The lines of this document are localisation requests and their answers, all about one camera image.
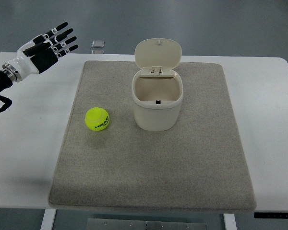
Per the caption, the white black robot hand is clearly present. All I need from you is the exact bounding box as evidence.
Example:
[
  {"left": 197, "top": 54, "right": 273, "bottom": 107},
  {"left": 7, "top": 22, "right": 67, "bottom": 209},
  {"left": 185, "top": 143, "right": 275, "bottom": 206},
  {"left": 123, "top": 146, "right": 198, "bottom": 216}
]
[{"left": 8, "top": 22, "right": 78, "bottom": 82}]

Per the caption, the yellow tennis ball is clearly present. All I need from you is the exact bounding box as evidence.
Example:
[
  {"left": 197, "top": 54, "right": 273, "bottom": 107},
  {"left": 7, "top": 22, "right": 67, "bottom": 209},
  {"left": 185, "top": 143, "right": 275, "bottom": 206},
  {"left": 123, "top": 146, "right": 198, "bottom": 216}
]
[{"left": 84, "top": 107, "right": 110, "bottom": 131}]

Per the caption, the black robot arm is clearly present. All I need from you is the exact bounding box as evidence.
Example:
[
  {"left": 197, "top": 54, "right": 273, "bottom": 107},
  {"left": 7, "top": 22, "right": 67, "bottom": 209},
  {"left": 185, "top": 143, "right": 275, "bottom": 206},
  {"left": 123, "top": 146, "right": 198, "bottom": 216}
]
[{"left": 0, "top": 63, "right": 22, "bottom": 113}]

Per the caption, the silver floor socket plate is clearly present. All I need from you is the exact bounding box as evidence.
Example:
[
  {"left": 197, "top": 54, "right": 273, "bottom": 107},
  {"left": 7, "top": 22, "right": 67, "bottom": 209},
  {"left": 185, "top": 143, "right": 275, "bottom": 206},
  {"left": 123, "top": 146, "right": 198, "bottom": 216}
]
[{"left": 92, "top": 40, "right": 105, "bottom": 48}]

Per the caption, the beige lidded plastic bin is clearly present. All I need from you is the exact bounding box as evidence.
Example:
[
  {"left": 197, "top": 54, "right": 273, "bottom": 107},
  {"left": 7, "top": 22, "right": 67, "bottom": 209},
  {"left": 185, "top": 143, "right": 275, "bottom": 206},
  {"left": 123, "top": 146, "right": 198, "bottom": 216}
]
[{"left": 132, "top": 38, "right": 184, "bottom": 131}]

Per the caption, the white left table leg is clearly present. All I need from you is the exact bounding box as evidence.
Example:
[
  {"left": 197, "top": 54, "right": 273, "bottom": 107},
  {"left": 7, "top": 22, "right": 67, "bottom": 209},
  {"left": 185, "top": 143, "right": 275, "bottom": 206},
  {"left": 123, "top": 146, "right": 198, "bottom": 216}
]
[{"left": 40, "top": 209, "right": 57, "bottom": 230}]

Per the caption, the white table leg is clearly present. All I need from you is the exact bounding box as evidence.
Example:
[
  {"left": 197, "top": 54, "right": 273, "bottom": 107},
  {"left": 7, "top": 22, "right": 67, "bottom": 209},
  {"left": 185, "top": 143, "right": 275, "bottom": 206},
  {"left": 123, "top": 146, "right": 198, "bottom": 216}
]
[
  {"left": 223, "top": 214, "right": 237, "bottom": 230},
  {"left": 40, "top": 209, "right": 57, "bottom": 230}
]

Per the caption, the grey felt mat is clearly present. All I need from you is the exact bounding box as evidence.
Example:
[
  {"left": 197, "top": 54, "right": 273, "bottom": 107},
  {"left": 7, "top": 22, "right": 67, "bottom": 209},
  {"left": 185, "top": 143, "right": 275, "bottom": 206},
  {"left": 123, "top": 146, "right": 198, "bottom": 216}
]
[{"left": 48, "top": 61, "right": 256, "bottom": 213}]

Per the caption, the white right table leg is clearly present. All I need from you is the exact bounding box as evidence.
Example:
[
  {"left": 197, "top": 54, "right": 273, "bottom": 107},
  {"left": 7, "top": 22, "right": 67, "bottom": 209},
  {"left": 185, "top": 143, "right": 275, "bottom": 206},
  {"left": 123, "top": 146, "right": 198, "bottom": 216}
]
[{"left": 223, "top": 214, "right": 237, "bottom": 230}]

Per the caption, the black table control panel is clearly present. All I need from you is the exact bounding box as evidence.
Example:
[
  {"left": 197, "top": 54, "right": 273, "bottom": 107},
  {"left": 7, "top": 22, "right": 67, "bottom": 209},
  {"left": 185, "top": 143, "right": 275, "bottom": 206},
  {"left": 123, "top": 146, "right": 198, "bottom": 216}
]
[{"left": 254, "top": 212, "right": 288, "bottom": 219}]

